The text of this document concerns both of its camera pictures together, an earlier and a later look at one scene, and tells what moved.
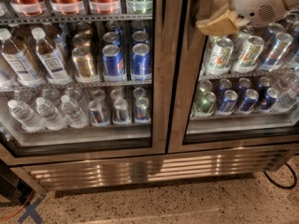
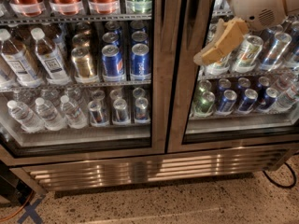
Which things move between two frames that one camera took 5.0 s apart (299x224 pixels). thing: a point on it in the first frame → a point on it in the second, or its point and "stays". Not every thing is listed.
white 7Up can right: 248,58 stays
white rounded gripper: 258,4 → 257,4
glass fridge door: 229,92 stays
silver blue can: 277,52 stays
